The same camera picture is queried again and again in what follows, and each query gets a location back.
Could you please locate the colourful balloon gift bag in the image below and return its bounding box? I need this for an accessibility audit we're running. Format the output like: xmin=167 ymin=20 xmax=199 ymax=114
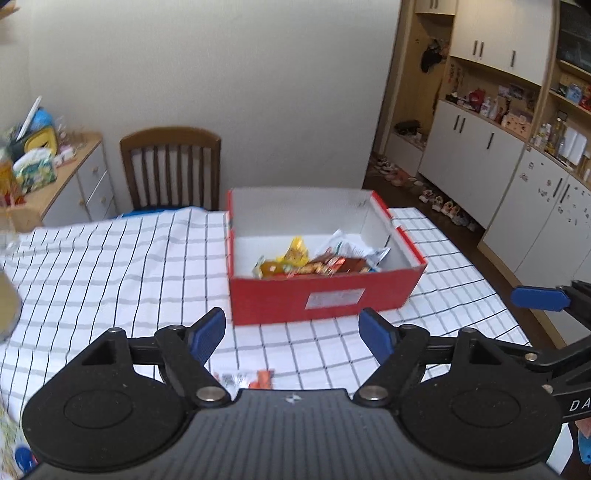
xmin=0 ymin=405 xmax=38 ymax=480

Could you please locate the gold thermos jug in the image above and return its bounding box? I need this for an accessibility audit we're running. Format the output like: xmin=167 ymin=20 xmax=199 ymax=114
xmin=0 ymin=271 xmax=22 ymax=342

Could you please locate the yellow red snack bag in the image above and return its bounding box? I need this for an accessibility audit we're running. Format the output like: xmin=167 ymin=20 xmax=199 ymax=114
xmin=252 ymin=237 xmax=310 ymax=279

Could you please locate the brown Oreo snack bag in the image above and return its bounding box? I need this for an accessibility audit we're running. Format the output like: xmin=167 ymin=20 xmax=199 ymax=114
xmin=297 ymin=253 xmax=370 ymax=276

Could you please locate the red cardboard box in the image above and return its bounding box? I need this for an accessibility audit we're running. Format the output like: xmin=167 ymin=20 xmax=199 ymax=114
xmin=228 ymin=187 xmax=427 ymax=326

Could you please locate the dark wooden chair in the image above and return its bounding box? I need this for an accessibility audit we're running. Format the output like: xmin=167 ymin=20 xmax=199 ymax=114
xmin=119 ymin=126 xmax=221 ymax=213

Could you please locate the white black grid tablecloth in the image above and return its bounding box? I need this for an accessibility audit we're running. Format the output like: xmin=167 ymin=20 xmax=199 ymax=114
xmin=1 ymin=208 xmax=527 ymax=424

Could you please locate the orange white snack packet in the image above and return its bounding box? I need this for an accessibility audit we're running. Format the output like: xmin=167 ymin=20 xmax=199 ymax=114
xmin=213 ymin=370 xmax=274 ymax=391

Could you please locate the black hanging bag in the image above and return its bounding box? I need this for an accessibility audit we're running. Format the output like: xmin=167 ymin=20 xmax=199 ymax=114
xmin=420 ymin=38 xmax=449 ymax=73

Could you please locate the green tissue box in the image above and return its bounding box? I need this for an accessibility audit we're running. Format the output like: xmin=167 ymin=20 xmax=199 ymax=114
xmin=13 ymin=148 xmax=57 ymax=195

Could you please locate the clear drinking glass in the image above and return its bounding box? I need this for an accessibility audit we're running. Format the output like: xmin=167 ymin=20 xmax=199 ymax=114
xmin=1 ymin=200 xmax=20 ymax=276

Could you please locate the orange juice bottle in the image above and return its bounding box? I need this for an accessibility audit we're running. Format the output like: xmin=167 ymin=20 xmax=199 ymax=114
xmin=0 ymin=147 xmax=25 ymax=206

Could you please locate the white plastic snack packet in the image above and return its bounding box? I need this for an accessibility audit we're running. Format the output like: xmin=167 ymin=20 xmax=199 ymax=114
xmin=314 ymin=230 xmax=391 ymax=272

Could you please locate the clear orange pastry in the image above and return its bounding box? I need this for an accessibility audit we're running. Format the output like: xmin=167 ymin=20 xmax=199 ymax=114
xmin=256 ymin=260 xmax=287 ymax=278

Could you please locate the white drawer side cabinet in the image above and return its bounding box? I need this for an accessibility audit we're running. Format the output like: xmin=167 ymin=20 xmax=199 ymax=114
xmin=1 ymin=132 xmax=119 ymax=233

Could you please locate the yellow blue storage bag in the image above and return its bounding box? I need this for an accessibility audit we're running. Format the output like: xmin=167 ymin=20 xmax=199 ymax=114
xmin=7 ymin=108 xmax=58 ymax=162

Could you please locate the white wooden wall cabinet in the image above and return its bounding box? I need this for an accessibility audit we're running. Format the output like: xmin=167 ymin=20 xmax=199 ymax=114
xmin=373 ymin=0 xmax=591 ymax=342

